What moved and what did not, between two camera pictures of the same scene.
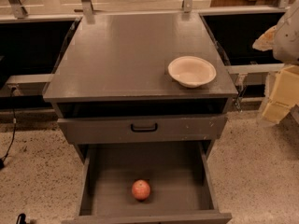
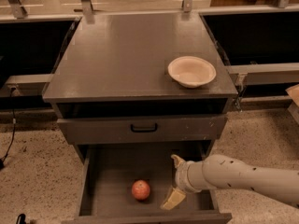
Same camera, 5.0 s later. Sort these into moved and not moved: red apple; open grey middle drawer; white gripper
Moved: white gripper
Not moved: red apple; open grey middle drawer
